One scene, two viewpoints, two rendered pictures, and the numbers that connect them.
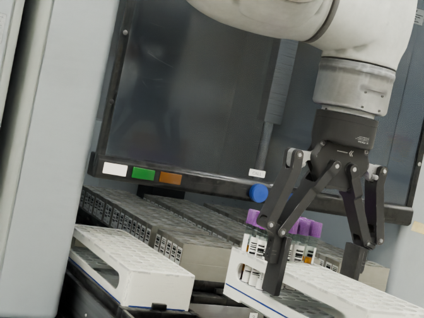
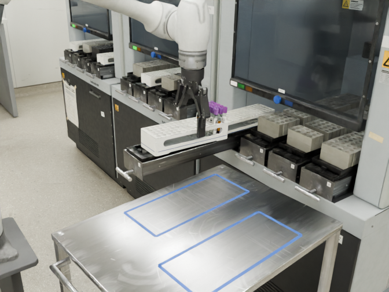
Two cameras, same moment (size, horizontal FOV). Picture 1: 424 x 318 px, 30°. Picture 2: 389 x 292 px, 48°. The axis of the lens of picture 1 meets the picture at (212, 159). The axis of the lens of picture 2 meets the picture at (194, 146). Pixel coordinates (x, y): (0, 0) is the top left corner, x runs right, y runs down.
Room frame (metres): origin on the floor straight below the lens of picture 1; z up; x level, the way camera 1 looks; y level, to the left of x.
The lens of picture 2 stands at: (0.73, -1.50, 1.46)
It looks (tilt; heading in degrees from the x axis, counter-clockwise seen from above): 24 degrees down; 81
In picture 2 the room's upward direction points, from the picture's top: 1 degrees clockwise
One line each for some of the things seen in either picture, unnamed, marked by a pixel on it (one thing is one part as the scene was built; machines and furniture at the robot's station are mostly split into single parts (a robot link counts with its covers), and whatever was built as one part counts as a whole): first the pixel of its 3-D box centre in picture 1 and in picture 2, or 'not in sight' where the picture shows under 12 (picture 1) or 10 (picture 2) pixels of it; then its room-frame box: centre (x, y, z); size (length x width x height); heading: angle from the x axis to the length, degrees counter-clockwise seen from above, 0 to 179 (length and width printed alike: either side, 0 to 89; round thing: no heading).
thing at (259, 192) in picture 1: (258, 192); (277, 99); (1.26, -0.08, 0.98); 0.03 x 0.01 x 0.03; 117
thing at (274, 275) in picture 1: (276, 264); (183, 117); (0.92, -0.10, 0.93); 0.03 x 0.01 x 0.07; 27
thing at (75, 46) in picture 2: not in sight; (91, 45); (0.50, 1.68, 0.83); 0.30 x 0.10 x 0.06; 27
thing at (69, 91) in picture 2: not in sight; (69, 102); (0.31, 1.62, 0.43); 0.27 x 0.02 x 0.36; 117
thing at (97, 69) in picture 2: not in sight; (140, 63); (0.83, 1.34, 0.78); 0.73 x 0.14 x 0.09; 27
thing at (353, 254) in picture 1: (349, 272); (201, 127); (0.97, -0.19, 0.93); 0.03 x 0.01 x 0.07; 27
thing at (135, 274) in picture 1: (122, 267); (240, 120); (1.18, 0.10, 0.83); 0.30 x 0.10 x 0.06; 27
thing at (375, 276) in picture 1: (358, 280); (336, 156); (1.41, -0.30, 0.85); 0.12 x 0.02 x 0.06; 116
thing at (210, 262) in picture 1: (208, 264); (270, 127); (1.27, -0.03, 0.85); 0.12 x 0.02 x 0.06; 118
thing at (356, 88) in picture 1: (353, 90); (192, 58); (0.94, -0.15, 1.15); 0.09 x 0.09 x 0.06
